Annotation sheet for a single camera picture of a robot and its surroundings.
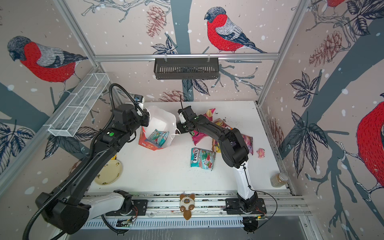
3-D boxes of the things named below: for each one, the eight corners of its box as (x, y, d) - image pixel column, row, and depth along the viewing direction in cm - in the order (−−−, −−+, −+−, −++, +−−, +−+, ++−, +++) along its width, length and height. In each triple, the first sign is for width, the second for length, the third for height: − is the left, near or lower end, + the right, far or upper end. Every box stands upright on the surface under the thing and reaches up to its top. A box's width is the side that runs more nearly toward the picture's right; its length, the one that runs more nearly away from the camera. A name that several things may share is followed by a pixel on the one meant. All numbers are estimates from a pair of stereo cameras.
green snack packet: (188, 166, 89) (187, 163, 86) (192, 149, 96) (191, 147, 93) (212, 170, 87) (213, 168, 84) (214, 153, 94) (215, 151, 91)
